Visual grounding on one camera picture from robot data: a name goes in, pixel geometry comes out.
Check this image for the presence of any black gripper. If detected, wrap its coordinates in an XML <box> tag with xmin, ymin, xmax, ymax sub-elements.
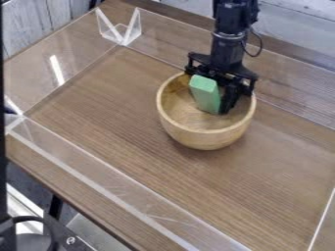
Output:
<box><xmin>184</xmin><ymin>52</ymin><xmax>259</xmax><ymax>114</ymax></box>

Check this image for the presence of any green rectangular block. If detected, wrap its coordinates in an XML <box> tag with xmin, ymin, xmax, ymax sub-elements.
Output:
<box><xmin>188</xmin><ymin>75</ymin><xmax>221</xmax><ymax>114</ymax></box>

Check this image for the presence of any brown wooden bowl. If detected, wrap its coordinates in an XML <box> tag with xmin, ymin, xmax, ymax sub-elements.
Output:
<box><xmin>156</xmin><ymin>72</ymin><xmax>256</xmax><ymax>151</ymax></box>

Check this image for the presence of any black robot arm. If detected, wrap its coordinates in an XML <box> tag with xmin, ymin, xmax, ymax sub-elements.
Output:
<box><xmin>184</xmin><ymin>0</ymin><xmax>263</xmax><ymax>114</ymax></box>

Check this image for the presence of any black table leg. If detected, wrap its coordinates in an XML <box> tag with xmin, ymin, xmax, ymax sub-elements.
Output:
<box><xmin>48</xmin><ymin>195</ymin><xmax>64</xmax><ymax>220</ymax></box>

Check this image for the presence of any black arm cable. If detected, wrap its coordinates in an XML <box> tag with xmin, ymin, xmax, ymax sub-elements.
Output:
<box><xmin>240</xmin><ymin>27</ymin><xmax>264</xmax><ymax>58</ymax></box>

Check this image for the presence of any clear acrylic corner bracket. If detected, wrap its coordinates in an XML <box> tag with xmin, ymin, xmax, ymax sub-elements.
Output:
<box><xmin>94</xmin><ymin>8</ymin><xmax>142</xmax><ymax>46</ymax></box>

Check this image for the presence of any clear acrylic tray wall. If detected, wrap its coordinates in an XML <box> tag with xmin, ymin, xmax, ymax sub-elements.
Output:
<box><xmin>5</xmin><ymin>93</ymin><xmax>251</xmax><ymax>251</ymax></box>

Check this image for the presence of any grey metal base plate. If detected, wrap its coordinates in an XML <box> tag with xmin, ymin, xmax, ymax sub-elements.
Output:
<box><xmin>44</xmin><ymin>218</ymin><xmax>97</xmax><ymax>251</ymax></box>

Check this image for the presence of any black cable loop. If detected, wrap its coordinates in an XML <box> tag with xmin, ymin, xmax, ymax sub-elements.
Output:
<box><xmin>0</xmin><ymin>215</ymin><xmax>61</xmax><ymax>251</ymax></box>

